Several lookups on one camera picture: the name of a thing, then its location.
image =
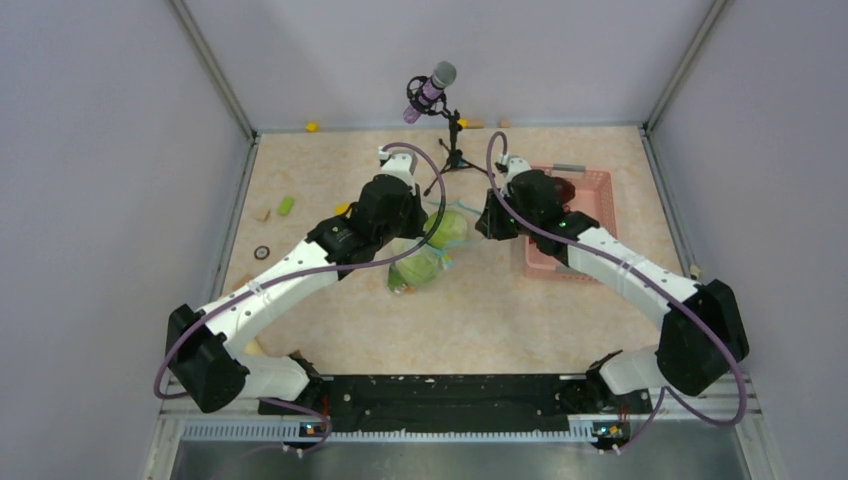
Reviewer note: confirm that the wooden cylinder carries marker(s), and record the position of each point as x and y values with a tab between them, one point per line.
253	348

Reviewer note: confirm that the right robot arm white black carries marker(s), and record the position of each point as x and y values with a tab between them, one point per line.
701	331

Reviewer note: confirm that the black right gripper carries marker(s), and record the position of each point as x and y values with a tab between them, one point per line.
490	224

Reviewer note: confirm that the wooden peg at wall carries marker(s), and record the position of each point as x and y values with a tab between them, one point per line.
471	123

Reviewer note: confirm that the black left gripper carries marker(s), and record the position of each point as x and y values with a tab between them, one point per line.
419	215

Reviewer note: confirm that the green toy block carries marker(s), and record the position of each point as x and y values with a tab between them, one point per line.
285	206

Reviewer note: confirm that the grey purple microphone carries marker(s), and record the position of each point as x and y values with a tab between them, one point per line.
426	94

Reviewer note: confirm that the clear zip bag blue zipper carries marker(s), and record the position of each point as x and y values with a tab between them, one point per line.
394	283

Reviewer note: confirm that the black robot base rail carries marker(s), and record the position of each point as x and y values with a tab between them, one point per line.
497	403

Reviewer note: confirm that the yellow rectangular block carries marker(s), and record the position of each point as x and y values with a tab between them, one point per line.
343	209

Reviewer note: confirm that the round green fruit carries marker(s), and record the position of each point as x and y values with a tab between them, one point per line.
451	231

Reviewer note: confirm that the brown ring toy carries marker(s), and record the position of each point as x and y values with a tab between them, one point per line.
262	252

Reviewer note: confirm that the red apple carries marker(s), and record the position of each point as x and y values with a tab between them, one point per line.
564	189

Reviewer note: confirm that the small wooden cube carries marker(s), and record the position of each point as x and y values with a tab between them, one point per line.
263	215

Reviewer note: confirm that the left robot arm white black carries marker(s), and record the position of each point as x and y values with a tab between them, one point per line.
204	347

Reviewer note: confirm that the green cabbage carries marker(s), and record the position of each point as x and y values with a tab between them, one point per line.
419	268

